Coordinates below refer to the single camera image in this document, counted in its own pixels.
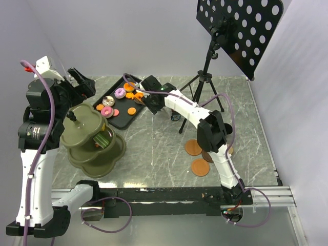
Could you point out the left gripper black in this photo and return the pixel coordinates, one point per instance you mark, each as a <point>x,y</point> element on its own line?
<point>85,89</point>

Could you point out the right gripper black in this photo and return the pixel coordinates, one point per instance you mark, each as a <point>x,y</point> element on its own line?
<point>147,97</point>

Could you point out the orange donut front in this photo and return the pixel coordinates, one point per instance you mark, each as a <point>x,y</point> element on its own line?
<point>138,98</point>

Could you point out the orange donut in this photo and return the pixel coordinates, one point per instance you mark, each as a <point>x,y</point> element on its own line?
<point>138,98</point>
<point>129,87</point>

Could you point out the pink frosted donut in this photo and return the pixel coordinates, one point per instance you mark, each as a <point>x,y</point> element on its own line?
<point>107,111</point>

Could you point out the pink round cookie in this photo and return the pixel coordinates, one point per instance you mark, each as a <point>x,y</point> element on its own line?
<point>116,112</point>

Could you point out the green layered cake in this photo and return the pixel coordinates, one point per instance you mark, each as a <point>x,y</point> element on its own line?
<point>102,139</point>

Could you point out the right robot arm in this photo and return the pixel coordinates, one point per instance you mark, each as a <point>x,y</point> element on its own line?
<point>211,134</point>

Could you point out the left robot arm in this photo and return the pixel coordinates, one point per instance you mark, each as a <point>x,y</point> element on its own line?
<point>50,99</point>

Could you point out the orange donut back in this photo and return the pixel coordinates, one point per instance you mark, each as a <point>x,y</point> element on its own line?
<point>129,87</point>

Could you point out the orange star cookie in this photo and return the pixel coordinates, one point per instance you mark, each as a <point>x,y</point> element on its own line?
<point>130,95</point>

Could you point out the purple frosted donut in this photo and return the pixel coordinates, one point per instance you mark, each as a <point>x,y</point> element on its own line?
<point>120,93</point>

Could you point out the black serving tray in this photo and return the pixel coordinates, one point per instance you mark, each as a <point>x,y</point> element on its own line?
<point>123,119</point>

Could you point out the orange round cookie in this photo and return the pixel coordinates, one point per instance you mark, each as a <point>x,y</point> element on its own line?
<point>131,111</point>

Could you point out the orange flower cookie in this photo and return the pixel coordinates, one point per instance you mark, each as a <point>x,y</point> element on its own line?
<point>99,107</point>

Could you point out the chocolate sprinkle donut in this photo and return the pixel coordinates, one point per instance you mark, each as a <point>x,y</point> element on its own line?
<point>108,101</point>

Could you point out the black cartoon figurine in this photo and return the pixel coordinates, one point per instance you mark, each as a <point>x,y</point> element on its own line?
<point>175,116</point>

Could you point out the green three-tier serving stand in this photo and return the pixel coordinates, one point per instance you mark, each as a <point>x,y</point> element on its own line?
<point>81,124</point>

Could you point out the orange coaster left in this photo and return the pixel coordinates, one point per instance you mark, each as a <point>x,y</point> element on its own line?
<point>192,147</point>

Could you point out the orange coaster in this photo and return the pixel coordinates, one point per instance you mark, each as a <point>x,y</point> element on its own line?
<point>192,147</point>
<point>200,167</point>

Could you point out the dark brown mug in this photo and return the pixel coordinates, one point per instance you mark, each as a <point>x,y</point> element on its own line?
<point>228,128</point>

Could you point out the dark brown coaster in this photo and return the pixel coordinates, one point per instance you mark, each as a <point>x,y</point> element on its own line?
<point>206,156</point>

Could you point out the orange coaster front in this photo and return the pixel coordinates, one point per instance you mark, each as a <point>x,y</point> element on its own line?
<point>200,167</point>

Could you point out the black music stand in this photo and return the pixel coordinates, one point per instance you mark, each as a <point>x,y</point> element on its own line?
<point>242,29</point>

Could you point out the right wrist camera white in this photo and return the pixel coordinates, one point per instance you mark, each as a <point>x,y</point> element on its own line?
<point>140,89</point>

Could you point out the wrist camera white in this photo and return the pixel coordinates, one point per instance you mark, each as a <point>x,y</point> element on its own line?
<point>46,68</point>
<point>140,89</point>

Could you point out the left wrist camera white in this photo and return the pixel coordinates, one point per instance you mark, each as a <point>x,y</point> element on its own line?
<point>46,68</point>

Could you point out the black base frame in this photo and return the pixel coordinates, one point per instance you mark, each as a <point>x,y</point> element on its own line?
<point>150,201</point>

